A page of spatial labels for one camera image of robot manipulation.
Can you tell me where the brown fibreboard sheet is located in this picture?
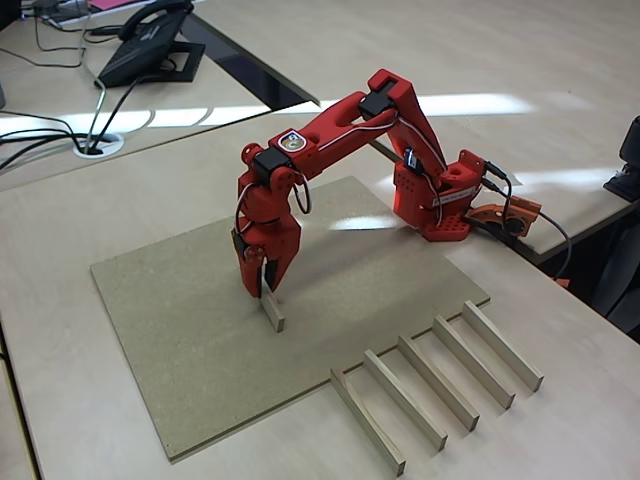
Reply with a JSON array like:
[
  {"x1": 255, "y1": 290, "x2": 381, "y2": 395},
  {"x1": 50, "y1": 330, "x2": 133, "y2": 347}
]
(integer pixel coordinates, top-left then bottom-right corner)
[{"x1": 89, "y1": 175, "x2": 492, "y2": 465}]

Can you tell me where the black desk phone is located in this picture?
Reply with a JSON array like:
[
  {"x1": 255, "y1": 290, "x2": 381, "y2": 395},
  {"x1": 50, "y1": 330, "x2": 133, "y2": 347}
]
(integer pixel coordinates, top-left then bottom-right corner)
[{"x1": 96, "y1": 9, "x2": 207, "y2": 90}]

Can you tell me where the orange table clamp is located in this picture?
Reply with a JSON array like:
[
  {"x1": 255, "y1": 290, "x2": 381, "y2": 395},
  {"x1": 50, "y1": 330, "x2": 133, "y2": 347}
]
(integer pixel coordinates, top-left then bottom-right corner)
[{"x1": 464, "y1": 197, "x2": 542, "y2": 237}]

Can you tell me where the black phone handset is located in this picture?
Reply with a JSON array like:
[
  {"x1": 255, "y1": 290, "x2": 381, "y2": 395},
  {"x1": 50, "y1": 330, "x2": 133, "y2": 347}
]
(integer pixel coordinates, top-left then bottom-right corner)
[{"x1": 118, "y1": 0, "x2": 195, "y2": 42}]

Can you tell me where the pink folder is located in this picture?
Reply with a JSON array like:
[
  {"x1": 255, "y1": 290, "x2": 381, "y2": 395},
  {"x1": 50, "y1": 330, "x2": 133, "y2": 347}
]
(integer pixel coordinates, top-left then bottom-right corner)
[{"x1": 87, "y1": 0, "x2": 157, "y2": 12}]

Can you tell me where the black monitor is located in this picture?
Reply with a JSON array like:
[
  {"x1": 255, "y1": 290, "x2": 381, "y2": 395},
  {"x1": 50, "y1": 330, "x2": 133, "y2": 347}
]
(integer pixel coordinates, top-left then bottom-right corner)
[{"x1": 0, "y1": 0, "x2": 24, "y2": 32}]

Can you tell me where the white cable grommet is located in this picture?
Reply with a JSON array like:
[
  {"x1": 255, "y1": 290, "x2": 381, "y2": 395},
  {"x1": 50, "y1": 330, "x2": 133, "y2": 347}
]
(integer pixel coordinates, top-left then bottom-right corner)
[{"x1": 73, "y1": 132, "x2": 126, "y2": 160}]

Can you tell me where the dark phone cable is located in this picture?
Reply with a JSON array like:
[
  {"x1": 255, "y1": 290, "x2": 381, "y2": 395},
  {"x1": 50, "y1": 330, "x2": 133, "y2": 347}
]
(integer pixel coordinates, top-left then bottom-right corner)
[{"x1": 88, "y1": 58, "x2": 169, "y2": 151}]

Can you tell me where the green-grey cable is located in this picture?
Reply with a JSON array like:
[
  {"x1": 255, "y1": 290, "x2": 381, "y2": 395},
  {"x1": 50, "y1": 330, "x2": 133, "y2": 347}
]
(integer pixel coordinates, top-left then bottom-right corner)
[{"x1": 78, "y1": 7, "x2": 109, "y2": 149}]

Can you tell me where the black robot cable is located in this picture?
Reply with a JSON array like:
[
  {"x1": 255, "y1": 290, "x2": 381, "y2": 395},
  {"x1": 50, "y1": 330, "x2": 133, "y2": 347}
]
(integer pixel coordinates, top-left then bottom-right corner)
[{"x1": 479, "y1": 159, "x2": 515, "y2": 221}]

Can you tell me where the black thick cable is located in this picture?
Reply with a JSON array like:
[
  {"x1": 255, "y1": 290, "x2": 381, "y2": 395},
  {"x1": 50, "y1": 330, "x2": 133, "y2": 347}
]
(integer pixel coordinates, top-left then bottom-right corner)
[
  {"x1": 0, "y1": 110, "x2": 94, "y2": 151},
  {"x1": 0, "y1": 128, "x2": 81, "y2": 174}
]

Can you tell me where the thin grey cable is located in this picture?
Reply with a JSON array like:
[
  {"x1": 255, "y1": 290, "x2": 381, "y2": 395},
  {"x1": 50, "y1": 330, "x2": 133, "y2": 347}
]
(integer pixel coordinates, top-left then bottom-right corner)
[{"x1": 0, "y1": 14, "x2": 86, "y2": 69}]

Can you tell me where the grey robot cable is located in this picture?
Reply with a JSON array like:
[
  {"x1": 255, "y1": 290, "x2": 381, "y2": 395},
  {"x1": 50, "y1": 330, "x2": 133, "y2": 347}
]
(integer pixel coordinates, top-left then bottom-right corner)
[{"x1": 535, "y1": 209, "x2": 572, "y2": 281}]

